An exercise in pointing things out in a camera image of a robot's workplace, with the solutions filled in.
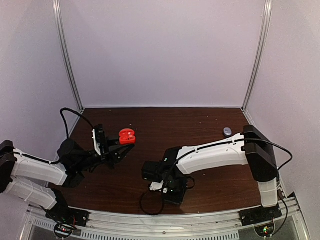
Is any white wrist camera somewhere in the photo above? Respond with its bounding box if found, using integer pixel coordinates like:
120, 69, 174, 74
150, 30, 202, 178
92, 128, 101, 156
149, 181, 168, 194

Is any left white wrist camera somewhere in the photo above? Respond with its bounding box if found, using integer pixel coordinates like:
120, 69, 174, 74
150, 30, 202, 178
92, 128, 101, 156

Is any right aluminium frame post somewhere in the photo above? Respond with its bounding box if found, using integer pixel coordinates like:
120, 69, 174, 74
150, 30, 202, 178
241, 0, 273, 113

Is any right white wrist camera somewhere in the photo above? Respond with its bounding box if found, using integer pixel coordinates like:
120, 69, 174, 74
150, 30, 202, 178
149, 181, 168, 194

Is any black camera cable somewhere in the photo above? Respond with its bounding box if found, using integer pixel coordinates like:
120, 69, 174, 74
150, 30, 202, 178
59, 107, 96, 140
139, 149, 196, 216

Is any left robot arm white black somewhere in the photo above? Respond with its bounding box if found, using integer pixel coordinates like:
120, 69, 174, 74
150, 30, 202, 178
0, 138, 135, 222

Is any front aluminium rail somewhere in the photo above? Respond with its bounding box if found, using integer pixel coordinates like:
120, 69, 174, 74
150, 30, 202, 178
18, 204, 311, 240

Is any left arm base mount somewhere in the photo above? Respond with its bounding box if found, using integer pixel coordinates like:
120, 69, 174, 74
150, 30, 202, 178
40, 195, 89, 240

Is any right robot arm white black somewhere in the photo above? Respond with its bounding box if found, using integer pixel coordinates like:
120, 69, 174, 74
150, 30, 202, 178
141, 125, 279, 221

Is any left aluminium frame post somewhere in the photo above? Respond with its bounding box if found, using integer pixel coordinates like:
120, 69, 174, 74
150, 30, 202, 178
52, 0, 84, 111

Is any red earbud charging case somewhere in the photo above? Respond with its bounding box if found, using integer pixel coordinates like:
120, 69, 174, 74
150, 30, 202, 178
118, 128, 136, 145

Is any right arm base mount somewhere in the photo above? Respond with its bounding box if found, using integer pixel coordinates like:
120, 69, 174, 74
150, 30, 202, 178
238, 201, 282, 238

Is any right black camera cable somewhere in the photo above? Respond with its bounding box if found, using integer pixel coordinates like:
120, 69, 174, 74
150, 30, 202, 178
139, 149, 196, 216

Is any aluminium frame post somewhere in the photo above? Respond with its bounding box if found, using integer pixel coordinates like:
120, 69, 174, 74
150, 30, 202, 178
241, 0, 273, 113
52, 0, 84, 111

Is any left black camera cable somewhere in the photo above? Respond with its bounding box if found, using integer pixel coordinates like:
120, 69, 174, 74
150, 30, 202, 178
59, 107, 96, 140

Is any grey oval puck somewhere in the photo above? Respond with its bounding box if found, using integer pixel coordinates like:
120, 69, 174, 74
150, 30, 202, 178
223, 127, 233, 138

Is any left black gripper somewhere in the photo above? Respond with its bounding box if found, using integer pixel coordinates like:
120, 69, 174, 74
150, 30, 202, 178
75, 135, 134, 171

